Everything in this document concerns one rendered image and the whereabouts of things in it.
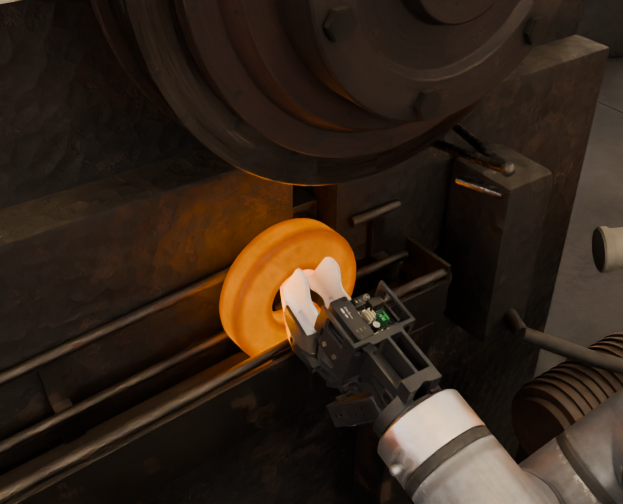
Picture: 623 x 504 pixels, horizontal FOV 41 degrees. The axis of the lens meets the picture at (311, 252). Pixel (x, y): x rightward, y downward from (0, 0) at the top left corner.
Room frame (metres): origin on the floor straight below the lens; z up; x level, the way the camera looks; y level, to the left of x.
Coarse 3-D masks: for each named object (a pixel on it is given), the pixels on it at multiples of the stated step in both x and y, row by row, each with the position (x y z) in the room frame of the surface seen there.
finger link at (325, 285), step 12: (324, 264) 0.66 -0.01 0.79; (336, 264) 0.65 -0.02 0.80; (312, 276) 0.67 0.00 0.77; (324, 276) 0.66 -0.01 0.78; (336, 276) 0.65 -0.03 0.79; (312, 288) 0.66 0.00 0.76; (324, 288) 0.66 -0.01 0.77; (336, 288) 0.65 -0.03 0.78; (312, 300) 0.66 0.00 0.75; (324, 300) 0.65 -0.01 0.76
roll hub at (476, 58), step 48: (288, 0) 0.57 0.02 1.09; (336, 0) 0.55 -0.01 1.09; (384, 0) 0.59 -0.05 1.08; (432, 0) 0.59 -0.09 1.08; (480, 0) 0.62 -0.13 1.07; (528, 0) 0.67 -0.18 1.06; (336, 48) 0.55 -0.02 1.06; (384, 48) 0.59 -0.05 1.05; (432, 48) 0.62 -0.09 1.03; (480, 48) 0.65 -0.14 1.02; (528, 48) 0.67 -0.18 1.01; (384, 96) 0.58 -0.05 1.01; (480, 96) 0.64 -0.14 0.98
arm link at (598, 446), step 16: (608, 400) 0.55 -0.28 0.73; (592, 416) 0.54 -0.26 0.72; (608, 416) 0.52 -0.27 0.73; (576, 432) 0.53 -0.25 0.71; (592, 432) 0.52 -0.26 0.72; (608, 432) 0.51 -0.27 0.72; (560, 448) 0.52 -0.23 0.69; (576, 448) 0.51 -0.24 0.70; (592, 448) 0.50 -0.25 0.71; (608, 448) 0.50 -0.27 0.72; (576, 464) 0.50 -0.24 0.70; (592, 464) 0.49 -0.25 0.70; (608, 464) 0.49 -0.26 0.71; (592, 480) 0.48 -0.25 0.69; (608, 480) 0.48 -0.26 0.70; (608, 496) 0.47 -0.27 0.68
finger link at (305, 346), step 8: (288, 312) 0.63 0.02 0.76; (288, 320) 0.62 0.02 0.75; (296, 320) 0.62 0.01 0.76; (288, 328) 0.61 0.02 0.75; (296, 328) 0.61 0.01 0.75; (288, 336) 0.61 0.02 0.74; (296, 336) 0.60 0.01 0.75; (304, 336) 0.60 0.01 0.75; (312, 336) 0.60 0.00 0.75; (296, 344) 0.59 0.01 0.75; (304, 344) 0.59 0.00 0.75; (312, 344) 0.59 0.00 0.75; (296, 352) 0.59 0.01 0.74; (304, 352) 0.58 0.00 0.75; (312, 352) 0.58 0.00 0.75; (304, 360) 0.58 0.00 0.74; (312, 360) 0.58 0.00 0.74; (312, 368) 0.57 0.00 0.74; (320, 368) 0.58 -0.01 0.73
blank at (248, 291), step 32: (288, 224) 0.69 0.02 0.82; (320, 224) 0.71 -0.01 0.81; (256, 256) 0.65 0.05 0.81; (288, 256) 0.66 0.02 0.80; (320, 256) 0.69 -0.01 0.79; (352, 256) 0.71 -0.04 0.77; (224, 288) 0.65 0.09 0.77; (256, 288) 0.64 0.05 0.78; (352, 288) 0.71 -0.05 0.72; (224, 320) 0.64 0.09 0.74; (256, 320) 0.64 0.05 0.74; (256, 352) 0.63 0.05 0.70
